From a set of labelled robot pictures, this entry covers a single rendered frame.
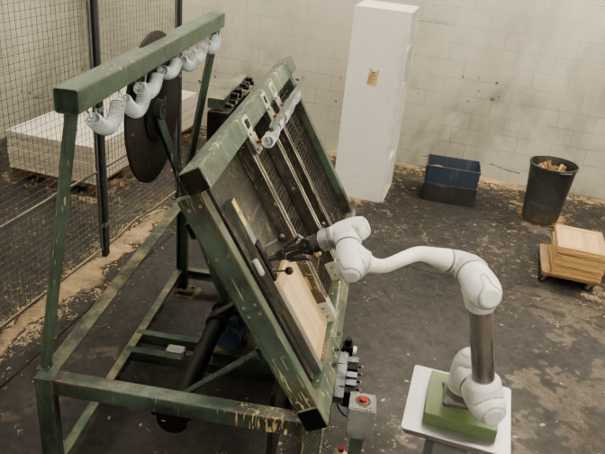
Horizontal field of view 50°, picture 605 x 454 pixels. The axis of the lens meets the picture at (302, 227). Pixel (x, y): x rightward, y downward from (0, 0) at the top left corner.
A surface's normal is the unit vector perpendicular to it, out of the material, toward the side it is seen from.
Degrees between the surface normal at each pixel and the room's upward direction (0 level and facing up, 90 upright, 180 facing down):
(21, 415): 0
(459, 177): 91
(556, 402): 0
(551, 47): 90
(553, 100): 90
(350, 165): 90
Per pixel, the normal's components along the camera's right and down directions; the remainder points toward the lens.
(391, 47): -0.29, 0.40
